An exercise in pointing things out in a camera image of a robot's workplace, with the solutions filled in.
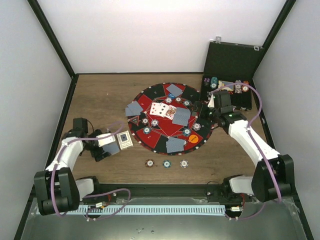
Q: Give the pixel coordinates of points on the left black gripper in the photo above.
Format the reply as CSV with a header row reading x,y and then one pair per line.
x,y
95,154

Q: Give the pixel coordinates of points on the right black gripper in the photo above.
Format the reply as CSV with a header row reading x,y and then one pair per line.
x,y
196,105

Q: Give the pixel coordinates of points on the face-up king card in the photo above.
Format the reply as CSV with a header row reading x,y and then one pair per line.
x,y
170,112

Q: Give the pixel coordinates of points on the blue card seat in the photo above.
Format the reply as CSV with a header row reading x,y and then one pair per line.
x,y
176,90
135,107
175,144

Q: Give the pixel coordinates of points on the orange round blind button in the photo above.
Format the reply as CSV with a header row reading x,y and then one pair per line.
x,y
193,139

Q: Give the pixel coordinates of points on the red poker chip stack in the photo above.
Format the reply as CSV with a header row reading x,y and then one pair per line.
x,y
149,163

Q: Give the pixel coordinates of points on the dealt blue playing card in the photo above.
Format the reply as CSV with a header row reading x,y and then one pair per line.
x,y
129,113

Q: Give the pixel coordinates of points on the teal poker chip stack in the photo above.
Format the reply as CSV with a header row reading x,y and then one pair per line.
x,y
167,164

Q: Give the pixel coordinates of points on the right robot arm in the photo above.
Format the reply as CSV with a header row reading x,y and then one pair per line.
x,y
273,176

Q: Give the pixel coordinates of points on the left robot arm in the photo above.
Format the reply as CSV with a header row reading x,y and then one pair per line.
x,y
57,191

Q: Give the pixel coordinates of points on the white card deck box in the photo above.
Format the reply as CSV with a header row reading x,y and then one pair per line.
x,y
124,140

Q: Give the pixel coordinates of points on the purple chips in case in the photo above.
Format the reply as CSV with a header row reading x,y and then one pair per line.
x,y
206,81

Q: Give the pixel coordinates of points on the teal chips in case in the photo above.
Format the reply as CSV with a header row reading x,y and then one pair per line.
x,y
214,82

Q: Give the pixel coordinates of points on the card box in case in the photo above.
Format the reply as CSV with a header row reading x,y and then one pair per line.
x,y
226,85

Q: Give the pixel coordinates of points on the round red black poker mat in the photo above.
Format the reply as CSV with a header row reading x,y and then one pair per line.
x,y
167,138

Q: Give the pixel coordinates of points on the grey chips in case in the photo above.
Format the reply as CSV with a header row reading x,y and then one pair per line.
x,y
238,87

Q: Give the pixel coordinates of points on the black poker chip case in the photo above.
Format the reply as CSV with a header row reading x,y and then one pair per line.
x,y
230,62

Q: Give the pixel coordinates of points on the orange chips in case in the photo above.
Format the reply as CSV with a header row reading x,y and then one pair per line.
x,y
245,83

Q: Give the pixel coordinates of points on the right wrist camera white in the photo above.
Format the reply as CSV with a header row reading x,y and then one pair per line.
x,y
211,103

